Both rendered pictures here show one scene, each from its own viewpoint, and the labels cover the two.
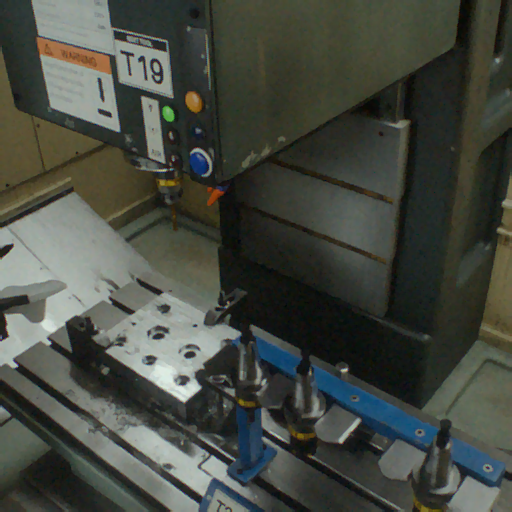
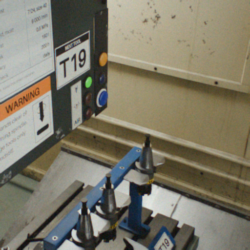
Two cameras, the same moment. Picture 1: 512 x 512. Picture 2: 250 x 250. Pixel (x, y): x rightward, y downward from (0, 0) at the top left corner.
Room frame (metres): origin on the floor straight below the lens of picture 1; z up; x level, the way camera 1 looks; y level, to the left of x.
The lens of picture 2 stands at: (0.89, 0.82, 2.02)
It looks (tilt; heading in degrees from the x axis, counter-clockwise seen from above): 31 degrees down; 261
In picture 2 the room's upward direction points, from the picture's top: straight up
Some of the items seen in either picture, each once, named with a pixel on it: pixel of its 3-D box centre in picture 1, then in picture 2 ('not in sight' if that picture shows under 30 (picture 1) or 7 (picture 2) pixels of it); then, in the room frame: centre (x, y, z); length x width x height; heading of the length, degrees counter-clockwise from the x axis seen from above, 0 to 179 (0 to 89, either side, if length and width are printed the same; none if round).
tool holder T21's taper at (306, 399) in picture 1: (305, 386); (108, 196); (0.73, -0.06, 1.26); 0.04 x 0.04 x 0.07
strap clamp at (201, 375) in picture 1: (221, 392); not in sight; (1.00, 0.08, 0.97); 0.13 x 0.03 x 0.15; 49
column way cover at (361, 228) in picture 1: (310, 198); not in sight; (1.45, -0.14, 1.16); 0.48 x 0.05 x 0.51; 49
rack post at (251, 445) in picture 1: (249, 411); not in sight; (0.88, 0.03, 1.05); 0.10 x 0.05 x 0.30; 139
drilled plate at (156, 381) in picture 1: (174, 350); not in sight; (1.14, 0.19, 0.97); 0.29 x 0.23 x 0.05; 49
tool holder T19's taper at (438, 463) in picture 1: (439, 458); (146, 154); (0.58, -0.23, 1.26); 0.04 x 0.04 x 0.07
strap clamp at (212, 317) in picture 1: (225, 315); not in sight; (1.24, 0.08, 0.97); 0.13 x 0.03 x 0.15; 139
